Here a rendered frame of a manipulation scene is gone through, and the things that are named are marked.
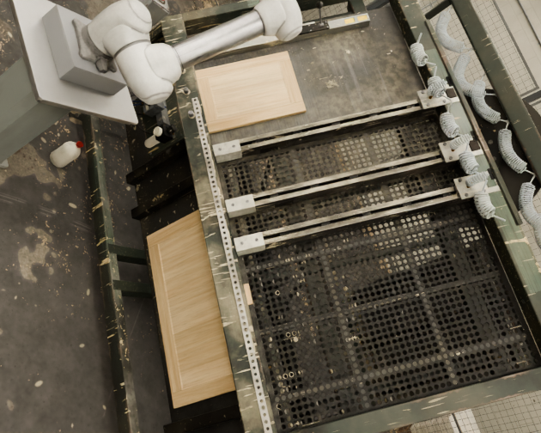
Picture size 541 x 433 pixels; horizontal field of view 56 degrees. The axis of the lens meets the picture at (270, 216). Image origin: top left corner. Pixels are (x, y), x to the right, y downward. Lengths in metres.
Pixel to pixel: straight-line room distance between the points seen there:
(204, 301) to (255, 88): 1.08
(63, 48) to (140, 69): 0.30
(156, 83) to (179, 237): 0.94
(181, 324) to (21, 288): 0.75
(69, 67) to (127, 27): 0.26
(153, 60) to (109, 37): 0.19
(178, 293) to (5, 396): 0.86
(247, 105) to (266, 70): 0.22
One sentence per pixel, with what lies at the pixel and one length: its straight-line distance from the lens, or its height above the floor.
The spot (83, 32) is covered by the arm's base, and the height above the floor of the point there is 0.88.
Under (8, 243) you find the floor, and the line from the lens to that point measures 2.61.
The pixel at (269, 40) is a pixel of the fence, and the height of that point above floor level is 1.25.
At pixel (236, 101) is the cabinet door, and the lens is 2.57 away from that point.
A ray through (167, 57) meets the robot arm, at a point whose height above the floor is 1.12.
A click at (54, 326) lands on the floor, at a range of 2.60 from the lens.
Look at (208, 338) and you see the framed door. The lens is 2.48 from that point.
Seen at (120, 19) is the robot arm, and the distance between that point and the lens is 2.07.
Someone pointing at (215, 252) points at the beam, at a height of 0.83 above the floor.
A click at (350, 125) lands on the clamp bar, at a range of 2.44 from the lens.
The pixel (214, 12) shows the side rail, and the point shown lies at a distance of 2.90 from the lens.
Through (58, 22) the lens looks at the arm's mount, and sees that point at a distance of 2.21.
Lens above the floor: 2.03
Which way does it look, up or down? 26 degrees down
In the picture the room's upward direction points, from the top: 65 degrees clockwise
